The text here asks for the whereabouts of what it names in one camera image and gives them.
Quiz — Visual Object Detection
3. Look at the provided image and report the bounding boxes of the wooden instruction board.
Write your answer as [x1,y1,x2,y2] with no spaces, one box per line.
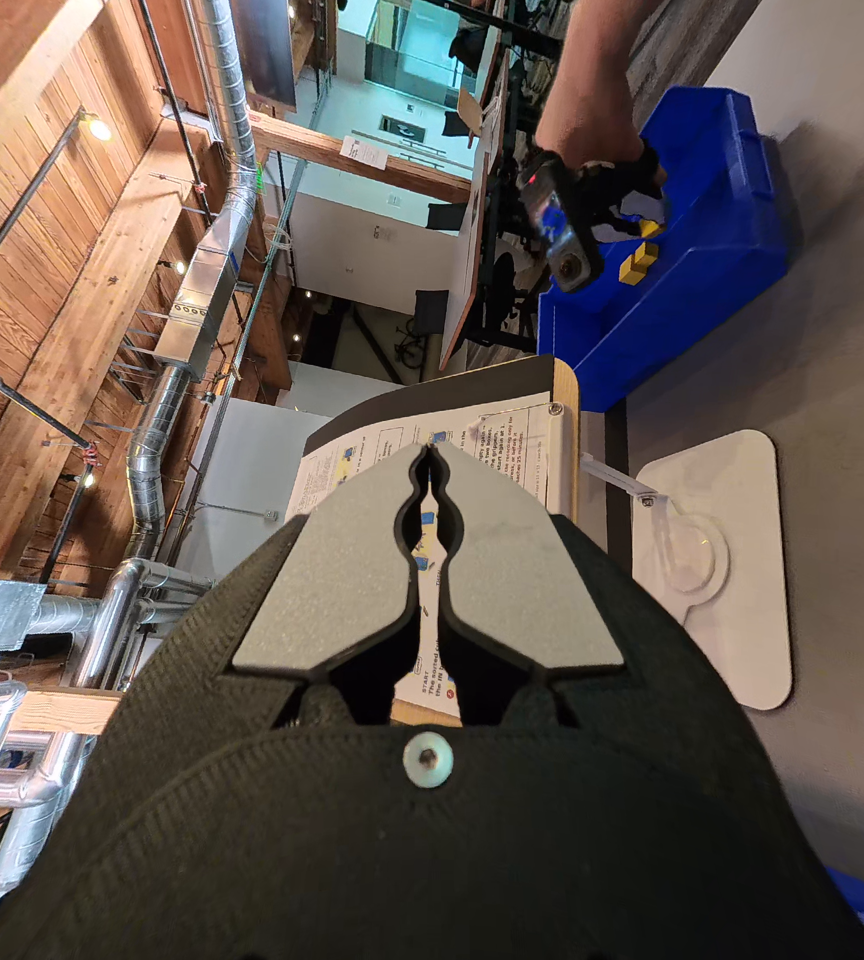
[300,354,580,729]

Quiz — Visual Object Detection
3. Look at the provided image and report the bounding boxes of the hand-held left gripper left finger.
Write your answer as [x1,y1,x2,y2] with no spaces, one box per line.
[231,442,433,685]

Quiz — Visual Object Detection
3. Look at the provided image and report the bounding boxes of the silver spiral ventilation duct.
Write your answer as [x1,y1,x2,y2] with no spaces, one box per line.
[123,0,262,560]

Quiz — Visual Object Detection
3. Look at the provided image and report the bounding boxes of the white paper notice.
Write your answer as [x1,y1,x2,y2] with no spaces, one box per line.
[340,133,389,171]

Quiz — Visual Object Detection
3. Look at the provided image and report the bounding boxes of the black ceiling pipe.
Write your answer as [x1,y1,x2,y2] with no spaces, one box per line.
[0,108,89,320]

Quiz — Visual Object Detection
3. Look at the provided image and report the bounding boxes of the person's right hand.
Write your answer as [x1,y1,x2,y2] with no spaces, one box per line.
[535,111,646,180]

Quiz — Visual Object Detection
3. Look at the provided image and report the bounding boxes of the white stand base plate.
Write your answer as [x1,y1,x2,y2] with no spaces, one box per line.
[633,429,793,711]

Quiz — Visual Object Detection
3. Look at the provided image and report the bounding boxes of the clear plastic holder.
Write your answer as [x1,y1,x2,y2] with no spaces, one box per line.
[580,450,731,596]

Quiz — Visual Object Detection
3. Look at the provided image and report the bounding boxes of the person's right forearm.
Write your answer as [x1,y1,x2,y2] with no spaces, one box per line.
[544,0,712,130]

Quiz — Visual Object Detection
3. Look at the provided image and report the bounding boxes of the wooden ceiling beam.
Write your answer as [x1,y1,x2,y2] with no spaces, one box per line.
[250,111,475,205]

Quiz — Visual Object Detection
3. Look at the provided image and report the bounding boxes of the large silver metal pipes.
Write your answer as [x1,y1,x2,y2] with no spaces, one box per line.
[0,557,217,946]

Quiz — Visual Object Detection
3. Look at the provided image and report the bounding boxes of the rectangular metal duct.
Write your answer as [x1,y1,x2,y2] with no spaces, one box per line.
[153,201,254,380]

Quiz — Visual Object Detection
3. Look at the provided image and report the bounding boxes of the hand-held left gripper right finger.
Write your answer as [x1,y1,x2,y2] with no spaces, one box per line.
[429,441,626,684]

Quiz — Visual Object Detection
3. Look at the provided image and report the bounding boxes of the light wooden beam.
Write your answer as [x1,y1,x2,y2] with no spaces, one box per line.
[6,686,127,738]

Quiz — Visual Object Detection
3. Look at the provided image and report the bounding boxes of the printed instruction sheet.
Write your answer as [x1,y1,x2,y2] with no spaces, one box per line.
[285,405,575,708]

